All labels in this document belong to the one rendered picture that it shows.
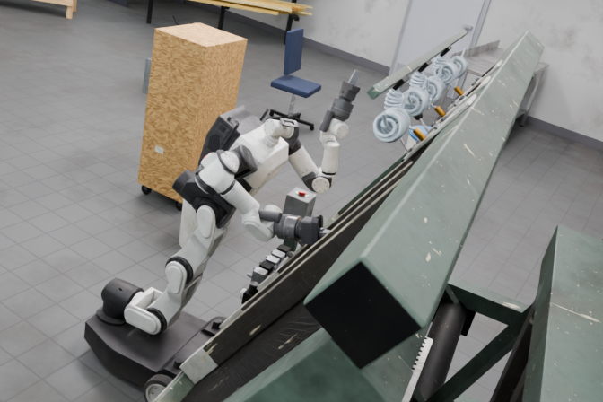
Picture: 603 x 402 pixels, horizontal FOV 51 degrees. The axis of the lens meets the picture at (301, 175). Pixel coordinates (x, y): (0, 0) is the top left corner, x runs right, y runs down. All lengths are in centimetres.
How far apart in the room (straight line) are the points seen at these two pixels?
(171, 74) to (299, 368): 374
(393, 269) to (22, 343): 295
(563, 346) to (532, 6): 837
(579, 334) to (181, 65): 362
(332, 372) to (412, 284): 14
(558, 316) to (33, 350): 281
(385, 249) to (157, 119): 392
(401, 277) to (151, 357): 256
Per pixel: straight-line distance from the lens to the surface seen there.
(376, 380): 74
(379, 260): 67
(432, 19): 955
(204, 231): 276
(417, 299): 69
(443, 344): 278
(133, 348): 322
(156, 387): 308
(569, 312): 106
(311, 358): 74
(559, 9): 915
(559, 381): 90
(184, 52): 429
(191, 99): 432
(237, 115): 260
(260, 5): 957
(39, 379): 332
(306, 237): 214
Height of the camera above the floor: 229
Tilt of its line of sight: 24 degrees down
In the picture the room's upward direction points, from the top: 13 degrees clockwise
